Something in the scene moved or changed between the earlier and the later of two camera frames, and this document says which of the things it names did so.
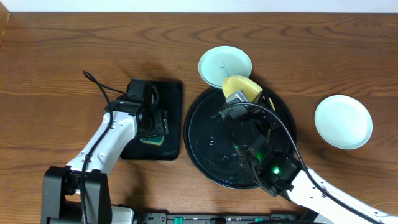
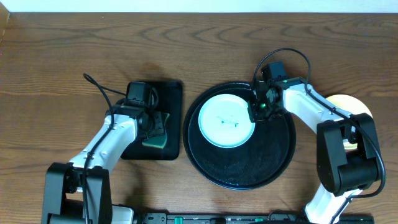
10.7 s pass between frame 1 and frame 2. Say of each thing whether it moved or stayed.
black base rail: stayed
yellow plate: moved
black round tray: stayed
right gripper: moved
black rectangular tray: stayed
